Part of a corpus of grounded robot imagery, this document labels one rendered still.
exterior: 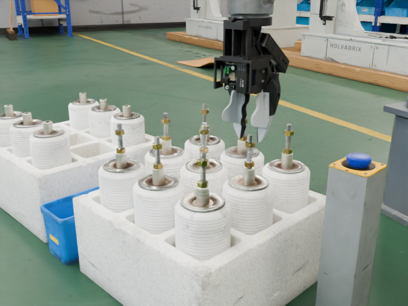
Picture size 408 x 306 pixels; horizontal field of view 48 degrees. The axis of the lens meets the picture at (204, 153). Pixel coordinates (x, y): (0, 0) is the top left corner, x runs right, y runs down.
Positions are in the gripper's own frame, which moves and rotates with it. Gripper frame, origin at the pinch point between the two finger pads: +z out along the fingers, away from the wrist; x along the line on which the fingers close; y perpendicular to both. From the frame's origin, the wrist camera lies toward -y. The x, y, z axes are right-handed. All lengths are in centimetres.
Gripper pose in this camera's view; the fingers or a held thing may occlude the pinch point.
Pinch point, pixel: (252, 132)
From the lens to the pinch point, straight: 82.8
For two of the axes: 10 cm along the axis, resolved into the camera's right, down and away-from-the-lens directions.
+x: 8.1, 2.0, -5.5
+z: 0.0, 9.4, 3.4
